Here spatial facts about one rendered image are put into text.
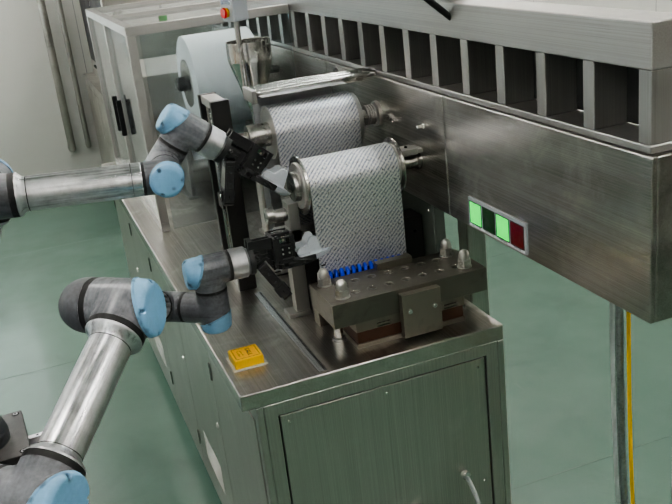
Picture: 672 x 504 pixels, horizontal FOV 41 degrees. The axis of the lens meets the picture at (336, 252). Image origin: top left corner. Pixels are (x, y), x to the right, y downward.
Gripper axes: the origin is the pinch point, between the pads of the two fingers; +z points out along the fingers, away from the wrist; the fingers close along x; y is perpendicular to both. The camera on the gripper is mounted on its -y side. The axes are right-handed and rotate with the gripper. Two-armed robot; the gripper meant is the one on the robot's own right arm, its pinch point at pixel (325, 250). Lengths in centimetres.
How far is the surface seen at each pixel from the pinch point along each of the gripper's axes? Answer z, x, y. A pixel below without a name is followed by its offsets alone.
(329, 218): 1.9, -0.3, 8.2
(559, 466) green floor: 84, 29, -109
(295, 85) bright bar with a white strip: 6.7, 29.9, 36.3
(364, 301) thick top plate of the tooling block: 1.5, -19.9, -6.8
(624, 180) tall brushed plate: 30, -77, 30
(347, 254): 5.5, -0.2, -2.2
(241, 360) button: -27.9, -13.3, -16.6
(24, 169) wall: -66, 556, -86
